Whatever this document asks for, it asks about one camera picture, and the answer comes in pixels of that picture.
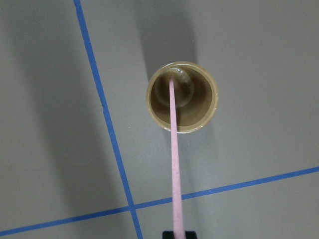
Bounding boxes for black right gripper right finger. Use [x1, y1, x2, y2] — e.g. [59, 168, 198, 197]
[185, 231, 196, 239]

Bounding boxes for right gripper black left finger chopstick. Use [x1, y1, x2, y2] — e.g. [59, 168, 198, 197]
[162, 231, 174, 239]

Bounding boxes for pink chopstick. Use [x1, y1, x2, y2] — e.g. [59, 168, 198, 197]
[169, 75, 186, 239]

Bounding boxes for yellow brown cup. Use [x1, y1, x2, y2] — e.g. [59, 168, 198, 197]
[146, 61, 219, 133]

